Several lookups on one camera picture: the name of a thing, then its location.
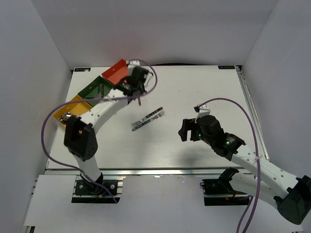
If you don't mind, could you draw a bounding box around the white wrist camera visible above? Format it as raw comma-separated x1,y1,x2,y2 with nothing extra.
126,60,140,69
194,104,210,123

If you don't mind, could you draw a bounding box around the aluminium table frame rail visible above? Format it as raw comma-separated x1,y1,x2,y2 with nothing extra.
235,65,271,161

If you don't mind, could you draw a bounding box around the brown handled spoon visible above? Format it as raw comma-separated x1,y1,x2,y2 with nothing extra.
58,116,68,123

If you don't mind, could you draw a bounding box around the green box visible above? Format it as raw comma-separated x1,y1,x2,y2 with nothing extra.
78,76,113,107

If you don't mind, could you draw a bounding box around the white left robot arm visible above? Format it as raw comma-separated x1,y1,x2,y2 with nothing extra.
64,66,150,194

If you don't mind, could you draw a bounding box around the brown handled knife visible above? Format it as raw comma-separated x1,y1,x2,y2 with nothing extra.
100,84,104,98

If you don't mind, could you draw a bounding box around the yellow box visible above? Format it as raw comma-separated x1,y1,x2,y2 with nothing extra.
53,102,92,127

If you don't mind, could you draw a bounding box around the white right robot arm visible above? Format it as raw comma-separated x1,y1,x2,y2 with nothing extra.
178,115,311,225

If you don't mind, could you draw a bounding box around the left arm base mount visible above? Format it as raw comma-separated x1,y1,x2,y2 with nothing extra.
71,177,123,204

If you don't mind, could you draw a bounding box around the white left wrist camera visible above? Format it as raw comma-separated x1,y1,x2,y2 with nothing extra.
126,60,140,69

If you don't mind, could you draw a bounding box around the green handled fork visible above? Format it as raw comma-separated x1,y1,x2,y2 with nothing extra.
132,110,165,132

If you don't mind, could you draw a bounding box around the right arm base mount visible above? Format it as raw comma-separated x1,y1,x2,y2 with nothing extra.
200,167,250,206

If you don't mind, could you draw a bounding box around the red box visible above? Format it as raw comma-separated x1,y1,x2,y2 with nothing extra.
102,59,129,85

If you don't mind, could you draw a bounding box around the green handled spoon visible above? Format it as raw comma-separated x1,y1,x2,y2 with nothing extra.
62,112,73,117

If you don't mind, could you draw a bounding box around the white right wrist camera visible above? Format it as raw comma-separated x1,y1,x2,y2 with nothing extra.
194,104,210,123

